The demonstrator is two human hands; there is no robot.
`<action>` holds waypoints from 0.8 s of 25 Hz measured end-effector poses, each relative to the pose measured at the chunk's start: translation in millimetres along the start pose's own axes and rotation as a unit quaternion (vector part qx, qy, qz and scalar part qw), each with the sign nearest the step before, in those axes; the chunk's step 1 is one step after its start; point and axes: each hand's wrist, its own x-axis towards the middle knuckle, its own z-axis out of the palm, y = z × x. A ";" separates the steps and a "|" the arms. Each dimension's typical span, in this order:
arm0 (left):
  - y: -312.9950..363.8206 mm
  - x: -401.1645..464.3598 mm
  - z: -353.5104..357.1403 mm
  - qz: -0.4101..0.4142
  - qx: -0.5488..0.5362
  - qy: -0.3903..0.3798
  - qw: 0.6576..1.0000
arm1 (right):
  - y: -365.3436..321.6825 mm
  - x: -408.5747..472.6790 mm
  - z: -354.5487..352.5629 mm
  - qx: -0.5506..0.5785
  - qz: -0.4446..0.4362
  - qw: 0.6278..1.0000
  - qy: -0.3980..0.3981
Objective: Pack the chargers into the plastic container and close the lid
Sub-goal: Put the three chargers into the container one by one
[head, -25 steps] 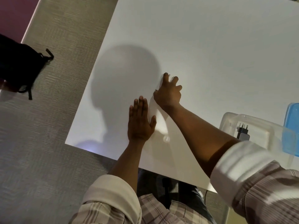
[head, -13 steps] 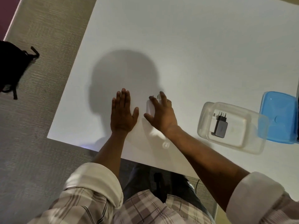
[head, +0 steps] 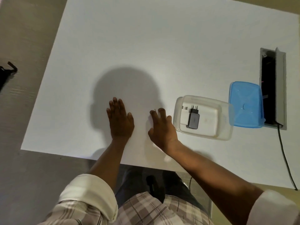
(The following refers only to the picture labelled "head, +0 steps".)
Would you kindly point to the dark grey charger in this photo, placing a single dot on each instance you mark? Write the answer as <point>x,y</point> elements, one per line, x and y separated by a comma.
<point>194,120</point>

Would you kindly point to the plaid shirt with white cuffs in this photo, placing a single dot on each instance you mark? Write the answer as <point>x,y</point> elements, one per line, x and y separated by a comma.
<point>145,208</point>

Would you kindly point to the dark trousers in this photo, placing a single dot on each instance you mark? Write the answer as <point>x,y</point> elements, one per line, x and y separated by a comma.
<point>131,180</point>

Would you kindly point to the large white charger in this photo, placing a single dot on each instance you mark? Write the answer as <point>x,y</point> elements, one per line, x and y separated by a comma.
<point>208,119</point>

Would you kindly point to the person's left forearm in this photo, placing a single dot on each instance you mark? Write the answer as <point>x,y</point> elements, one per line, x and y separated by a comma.
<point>107,164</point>

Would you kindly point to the person's right forearm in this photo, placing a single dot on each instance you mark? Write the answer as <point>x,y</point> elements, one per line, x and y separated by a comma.
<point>211,180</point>

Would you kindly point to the black bag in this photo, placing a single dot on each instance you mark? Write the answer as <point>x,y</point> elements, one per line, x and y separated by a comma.
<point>3,74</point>

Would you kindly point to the person's right hand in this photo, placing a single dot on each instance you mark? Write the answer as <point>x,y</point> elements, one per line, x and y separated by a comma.
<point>164,133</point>

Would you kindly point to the clear plastic container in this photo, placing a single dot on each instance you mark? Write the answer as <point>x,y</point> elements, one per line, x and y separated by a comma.
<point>226,119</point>

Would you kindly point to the person's left hand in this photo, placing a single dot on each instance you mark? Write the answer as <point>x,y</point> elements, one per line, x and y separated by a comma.
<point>120,121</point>

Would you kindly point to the blue plastic lid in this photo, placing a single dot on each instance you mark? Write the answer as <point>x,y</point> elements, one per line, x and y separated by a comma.
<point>246,105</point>

